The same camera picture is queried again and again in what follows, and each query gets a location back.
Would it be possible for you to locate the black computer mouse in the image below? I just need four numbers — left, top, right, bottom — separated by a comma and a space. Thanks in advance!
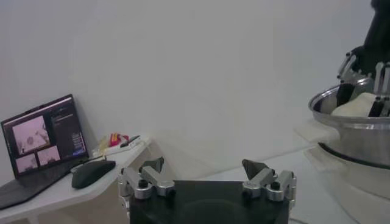
71, 159, 117, 189

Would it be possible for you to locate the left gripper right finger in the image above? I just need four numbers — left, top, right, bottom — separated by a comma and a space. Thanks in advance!
241, 158, 298, 202

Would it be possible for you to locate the white flat box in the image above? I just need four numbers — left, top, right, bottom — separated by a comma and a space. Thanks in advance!
97, 138, 144, 156

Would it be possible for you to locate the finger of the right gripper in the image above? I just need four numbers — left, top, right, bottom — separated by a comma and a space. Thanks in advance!
335, 51, 359, 107
367, 60, 390, 118

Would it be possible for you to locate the black laptop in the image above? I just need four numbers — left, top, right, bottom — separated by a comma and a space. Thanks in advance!
0, 93, 106, 211

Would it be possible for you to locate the perforated steel steamer basket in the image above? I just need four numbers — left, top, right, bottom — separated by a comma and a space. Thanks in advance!
307, 77, 390, 170

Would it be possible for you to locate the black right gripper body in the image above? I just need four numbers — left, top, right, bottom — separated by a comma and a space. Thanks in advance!
350, 0, 390, 75

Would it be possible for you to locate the steel steamer pot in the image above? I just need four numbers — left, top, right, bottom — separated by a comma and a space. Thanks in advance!
294, 118, 390, 224

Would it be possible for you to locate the white steamed baozi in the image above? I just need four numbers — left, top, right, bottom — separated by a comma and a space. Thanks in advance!
330, 92, 378, 118

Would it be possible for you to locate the white side table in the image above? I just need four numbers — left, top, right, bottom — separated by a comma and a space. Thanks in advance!
0, 136, 153, 224

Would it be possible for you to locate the yellow snack packet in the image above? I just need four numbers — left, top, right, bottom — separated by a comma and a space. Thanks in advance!
97, 135, 112, 153

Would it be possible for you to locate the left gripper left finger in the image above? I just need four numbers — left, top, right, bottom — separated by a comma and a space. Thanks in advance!
118, 156, 177, 201

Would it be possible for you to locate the black smartphone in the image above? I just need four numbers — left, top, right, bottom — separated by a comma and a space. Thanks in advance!
119, 135, 141, 149

